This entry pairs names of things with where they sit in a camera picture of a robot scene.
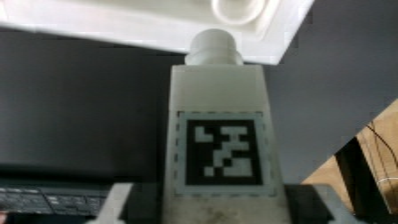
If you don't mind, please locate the white square table top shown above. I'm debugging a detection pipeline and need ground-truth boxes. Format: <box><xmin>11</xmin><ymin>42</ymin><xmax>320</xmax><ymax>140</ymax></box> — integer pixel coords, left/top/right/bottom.
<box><xmin>0</xmin><ymin>0</ymin><xmax>316</xmax><ymax>65</ymax></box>

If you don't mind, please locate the white table leg with tag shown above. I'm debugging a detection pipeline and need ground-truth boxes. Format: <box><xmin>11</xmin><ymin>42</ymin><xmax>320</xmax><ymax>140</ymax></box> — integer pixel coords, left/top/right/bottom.
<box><xmin>162</xmin><ymin>29</ymin><xmax>291</xmax><ymax>224</ymax></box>

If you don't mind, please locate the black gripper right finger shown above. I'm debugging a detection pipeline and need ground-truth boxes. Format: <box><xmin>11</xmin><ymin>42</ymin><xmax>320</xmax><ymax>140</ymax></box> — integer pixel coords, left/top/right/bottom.
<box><xmin>283</xmin><ymin>183</ymin><xmax>361</xmax><ymax>224</ymax></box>

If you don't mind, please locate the black keyboard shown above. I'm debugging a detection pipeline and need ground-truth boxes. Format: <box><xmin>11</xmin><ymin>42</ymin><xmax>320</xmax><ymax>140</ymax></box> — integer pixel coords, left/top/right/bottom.
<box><xmin>0</xmin><ymin>186</ymin><xmax>110</xmax><ymax>216</ymax></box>

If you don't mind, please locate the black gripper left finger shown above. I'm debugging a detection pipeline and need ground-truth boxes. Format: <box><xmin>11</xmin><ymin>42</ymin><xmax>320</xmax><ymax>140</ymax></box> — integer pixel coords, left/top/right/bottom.
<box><xmin>85</xmin><ymin>181</ymin><xmax>165</xmax><ymax>224</ymax></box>

